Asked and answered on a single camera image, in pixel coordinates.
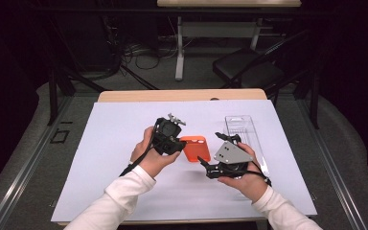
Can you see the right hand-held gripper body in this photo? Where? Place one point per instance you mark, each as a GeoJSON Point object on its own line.
{"type": "Point", "coordinates": [231, 156]}

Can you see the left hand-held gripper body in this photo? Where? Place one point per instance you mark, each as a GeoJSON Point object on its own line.
{"type": "Point", "coordinates": [167, 132]}

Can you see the orange phone case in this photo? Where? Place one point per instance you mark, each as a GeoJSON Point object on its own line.
{"type": "Point", "coordinates": [196, 150]}

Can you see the clear plastic tray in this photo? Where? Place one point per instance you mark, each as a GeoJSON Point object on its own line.
{"type": "Point", "coordinates": [247, 127]}

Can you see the person's left hand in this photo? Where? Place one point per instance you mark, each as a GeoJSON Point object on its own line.
{"type": "Point", "coordinates": [150, 159]}

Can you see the person's right hand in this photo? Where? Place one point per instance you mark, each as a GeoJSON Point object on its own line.
{"type": "Point", "coordinates": [249, 187]}

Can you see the black chair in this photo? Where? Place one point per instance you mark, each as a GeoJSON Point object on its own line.
{"type": "Point", "coordinates": [249, 68]}

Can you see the desk with white legs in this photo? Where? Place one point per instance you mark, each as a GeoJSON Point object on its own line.
{"type": "Point", "coordinates": [217, 30]}

